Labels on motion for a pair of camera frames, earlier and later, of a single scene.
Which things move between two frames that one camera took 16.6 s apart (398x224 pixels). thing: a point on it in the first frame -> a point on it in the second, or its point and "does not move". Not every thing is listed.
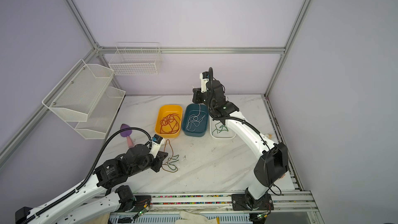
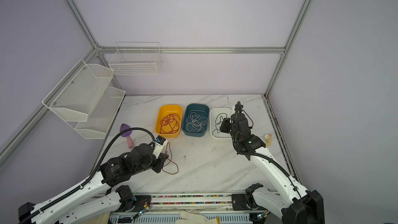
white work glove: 190,218 does not move
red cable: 170,123 does not move
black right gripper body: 202,98 -> 226,127
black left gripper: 159,158 does not move
